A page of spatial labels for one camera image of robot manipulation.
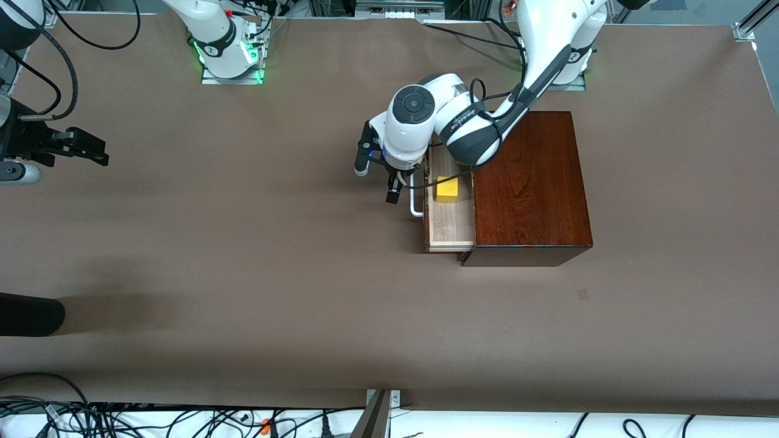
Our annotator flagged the dark slanted post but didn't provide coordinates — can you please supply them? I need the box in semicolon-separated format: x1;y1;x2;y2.
352;389;390;438

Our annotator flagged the aluminium extrusion profile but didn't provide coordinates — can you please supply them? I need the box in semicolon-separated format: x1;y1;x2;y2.
732;0;779;42

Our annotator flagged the black cylinder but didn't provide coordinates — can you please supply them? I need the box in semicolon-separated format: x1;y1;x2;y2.
0;292;66;337

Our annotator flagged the black hanging loop cable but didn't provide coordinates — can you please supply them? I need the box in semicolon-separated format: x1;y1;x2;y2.
52;0;142;52

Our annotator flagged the tangled black cables bundle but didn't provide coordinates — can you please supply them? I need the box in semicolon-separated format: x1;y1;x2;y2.
0;372;366;438

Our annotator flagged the silver metal bracket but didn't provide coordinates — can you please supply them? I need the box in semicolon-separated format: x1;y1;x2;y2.
365;389;402;420

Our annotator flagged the grey power strip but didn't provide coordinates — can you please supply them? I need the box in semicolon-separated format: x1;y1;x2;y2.
355;0;445;19

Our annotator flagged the dark brown wooden cabinet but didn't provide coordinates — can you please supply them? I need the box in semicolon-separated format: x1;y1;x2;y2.
458;111;594;268

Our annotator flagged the wooden drawer with white handle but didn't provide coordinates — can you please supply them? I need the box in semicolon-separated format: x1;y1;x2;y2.
410;143;477;253

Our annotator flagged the black cable across table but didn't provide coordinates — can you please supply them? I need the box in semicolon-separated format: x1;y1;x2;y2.
423;21;527;50

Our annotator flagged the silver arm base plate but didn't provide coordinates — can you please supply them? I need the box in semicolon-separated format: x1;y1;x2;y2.
520;30;588;92
201;24;266;86

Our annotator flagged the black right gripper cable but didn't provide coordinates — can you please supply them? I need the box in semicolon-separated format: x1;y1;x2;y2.
12;21;80;120

